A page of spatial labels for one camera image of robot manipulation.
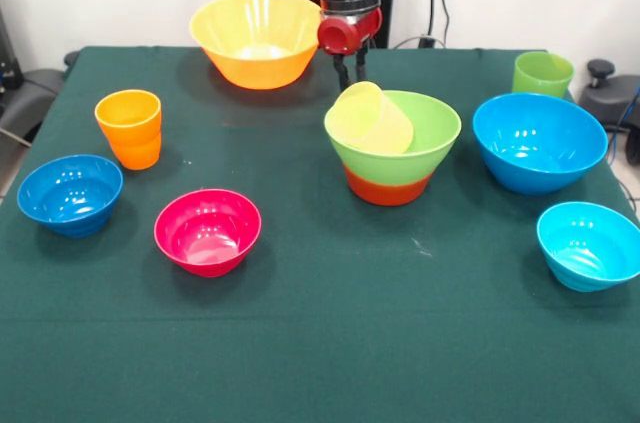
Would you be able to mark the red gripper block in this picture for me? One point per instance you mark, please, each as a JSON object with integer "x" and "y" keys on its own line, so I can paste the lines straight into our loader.
{"x": 345, "y": 35}

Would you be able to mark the yellow cup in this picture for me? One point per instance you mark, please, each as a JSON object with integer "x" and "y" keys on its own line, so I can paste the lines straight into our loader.
{"x": 370, "y": 118}

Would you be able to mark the large yellow-orange bowl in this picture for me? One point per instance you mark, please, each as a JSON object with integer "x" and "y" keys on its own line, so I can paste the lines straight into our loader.
{"x": 260, "y": 68}

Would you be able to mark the green bowl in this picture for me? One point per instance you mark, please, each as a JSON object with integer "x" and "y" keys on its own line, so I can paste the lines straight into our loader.
{"x": 430, "y": 163}

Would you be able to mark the red-orange bowl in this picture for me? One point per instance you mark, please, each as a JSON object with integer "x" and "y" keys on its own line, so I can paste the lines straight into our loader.
{"x": 387, "y": 193}

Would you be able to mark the orange cup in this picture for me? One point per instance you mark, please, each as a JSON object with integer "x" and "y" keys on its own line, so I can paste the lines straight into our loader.
{"x": 130, "y": 138}

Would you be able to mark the pink bowl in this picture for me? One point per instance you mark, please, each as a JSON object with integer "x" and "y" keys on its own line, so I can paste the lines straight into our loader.
{"x": 207, "y": 253}

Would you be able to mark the green cup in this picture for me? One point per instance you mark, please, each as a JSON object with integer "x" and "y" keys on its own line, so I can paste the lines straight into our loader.
{"x": 542, "y": 80}

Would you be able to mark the large blue bowl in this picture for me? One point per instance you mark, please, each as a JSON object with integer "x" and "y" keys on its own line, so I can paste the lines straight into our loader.
{"x": 540, "y": 168}

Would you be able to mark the dark green tablecloth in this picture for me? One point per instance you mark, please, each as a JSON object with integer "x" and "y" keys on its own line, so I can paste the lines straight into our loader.
{"x": 320, "y": 318}

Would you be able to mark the black chair base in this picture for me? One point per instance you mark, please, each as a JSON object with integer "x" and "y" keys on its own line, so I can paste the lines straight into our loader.
{"x": 607, "y": 98}

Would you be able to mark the small light blue bowl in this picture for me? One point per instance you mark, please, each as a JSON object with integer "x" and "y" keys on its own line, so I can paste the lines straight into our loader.
{"x": 585, "y": 263}

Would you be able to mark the small dark blue bowl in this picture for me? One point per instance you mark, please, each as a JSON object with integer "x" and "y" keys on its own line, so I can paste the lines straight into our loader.
{"x": 70, "y": 208}

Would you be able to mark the grey chair base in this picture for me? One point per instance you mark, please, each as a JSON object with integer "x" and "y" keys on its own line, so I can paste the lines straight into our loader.
{"x": 30, "y": 93}

